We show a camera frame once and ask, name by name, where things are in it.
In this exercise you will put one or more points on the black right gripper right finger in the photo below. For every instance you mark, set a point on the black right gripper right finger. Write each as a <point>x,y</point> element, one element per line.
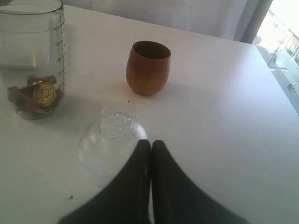
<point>177,199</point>

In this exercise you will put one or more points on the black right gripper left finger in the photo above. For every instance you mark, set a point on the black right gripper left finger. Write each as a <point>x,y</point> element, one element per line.
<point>125,200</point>

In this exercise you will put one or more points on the gold candies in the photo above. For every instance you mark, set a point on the gold candies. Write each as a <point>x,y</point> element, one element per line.
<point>40,96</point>

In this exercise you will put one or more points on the brown wooden cup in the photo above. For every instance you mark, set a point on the brown wooden cup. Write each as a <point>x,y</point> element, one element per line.
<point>148,67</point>

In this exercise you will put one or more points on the clear dome shaker lid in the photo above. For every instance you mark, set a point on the clear dome shaker lid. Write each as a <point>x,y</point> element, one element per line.
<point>108,142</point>

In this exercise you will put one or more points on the clear plastic shaker body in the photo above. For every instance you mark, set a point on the clear plastic shaker body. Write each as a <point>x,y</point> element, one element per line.
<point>32,43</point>

